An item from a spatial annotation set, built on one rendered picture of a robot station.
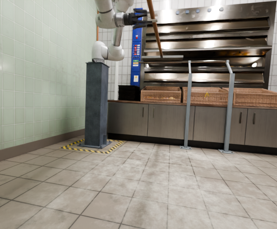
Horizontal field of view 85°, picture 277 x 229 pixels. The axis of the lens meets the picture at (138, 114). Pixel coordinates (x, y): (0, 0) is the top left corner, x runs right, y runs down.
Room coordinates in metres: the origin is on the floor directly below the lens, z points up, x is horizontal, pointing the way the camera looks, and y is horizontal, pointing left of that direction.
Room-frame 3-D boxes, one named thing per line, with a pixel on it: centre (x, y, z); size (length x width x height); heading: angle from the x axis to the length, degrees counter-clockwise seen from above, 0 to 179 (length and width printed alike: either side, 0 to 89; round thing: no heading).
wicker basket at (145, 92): (2.34, -0.33, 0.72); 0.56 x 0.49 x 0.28; 79
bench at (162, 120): (2.22, -0.78, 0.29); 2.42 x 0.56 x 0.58; 78
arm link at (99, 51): (1.92, 0.52, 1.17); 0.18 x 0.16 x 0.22; 108
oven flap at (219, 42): (2.48, -0.95, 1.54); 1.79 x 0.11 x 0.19; 78
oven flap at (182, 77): (2.48, -0.95, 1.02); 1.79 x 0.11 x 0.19; 78
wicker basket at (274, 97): (2.09, -1.49, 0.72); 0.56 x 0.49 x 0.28; 79
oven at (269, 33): (3.42, -1.06, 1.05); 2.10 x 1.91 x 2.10; 78
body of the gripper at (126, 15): (1.12, 0.09, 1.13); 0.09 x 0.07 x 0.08; 78
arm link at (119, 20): (1.13, 0.16, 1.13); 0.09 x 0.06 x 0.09; 168
